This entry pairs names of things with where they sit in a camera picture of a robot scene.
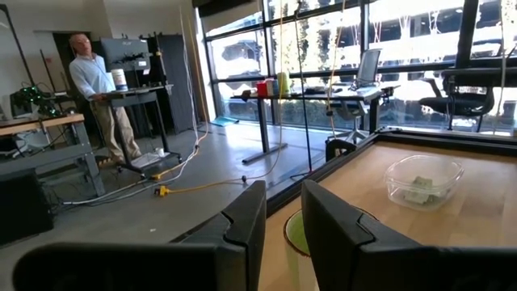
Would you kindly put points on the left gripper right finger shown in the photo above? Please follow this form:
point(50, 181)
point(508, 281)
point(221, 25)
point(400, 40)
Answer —
point(383, 266)

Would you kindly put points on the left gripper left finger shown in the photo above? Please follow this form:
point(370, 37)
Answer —
point(202, 266)

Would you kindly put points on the green foil sachet packet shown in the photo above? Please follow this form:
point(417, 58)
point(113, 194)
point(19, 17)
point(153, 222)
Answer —
point(422, 182)
point(416, 197)

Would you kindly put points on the clear plastic bin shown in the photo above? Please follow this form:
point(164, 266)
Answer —
point(398, 178)

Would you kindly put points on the green ceramic mug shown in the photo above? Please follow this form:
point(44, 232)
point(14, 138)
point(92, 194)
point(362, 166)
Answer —
point(297, 250)

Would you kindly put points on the blue floor mat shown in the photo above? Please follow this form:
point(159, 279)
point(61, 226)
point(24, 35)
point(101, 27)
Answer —
point(224, 121)

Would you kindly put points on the grey office chair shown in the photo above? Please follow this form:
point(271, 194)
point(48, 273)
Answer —
point(349, 111)

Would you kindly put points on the black office chair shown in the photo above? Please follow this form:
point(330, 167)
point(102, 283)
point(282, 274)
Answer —
point(460, 103)

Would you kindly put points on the black standing desk cart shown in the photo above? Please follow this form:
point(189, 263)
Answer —
point(133, 97)

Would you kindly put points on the black leg office desk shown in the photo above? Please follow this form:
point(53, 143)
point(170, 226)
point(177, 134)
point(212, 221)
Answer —
point(307, 96)

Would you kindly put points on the red container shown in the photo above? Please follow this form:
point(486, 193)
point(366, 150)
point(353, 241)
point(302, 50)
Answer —
point(261, 89)

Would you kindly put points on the black tall cabinet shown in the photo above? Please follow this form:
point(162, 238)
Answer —
point(173, 81)

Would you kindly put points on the black box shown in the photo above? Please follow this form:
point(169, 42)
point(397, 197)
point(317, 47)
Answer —
point(22, 206)

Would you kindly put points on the silver laptop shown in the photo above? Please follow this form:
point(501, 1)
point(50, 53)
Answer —
point(368, 66)

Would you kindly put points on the yellow-green roll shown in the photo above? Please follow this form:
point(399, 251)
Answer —
point(283, 83)

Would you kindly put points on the white canister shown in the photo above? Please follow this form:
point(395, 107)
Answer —
point(119, 79)

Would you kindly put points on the wooden top workbench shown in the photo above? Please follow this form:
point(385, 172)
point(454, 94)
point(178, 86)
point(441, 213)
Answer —
point(40, 121)

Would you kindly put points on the person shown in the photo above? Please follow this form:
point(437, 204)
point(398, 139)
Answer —
point(91, 77)

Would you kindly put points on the black computer monitor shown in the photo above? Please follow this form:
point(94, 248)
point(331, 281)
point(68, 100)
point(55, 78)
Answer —
point(123, 50)

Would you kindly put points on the background robot green lights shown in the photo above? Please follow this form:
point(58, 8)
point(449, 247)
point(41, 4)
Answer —
point(36, 99)

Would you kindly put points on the black window frame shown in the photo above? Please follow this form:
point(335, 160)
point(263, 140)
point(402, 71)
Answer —
point(466, 32)

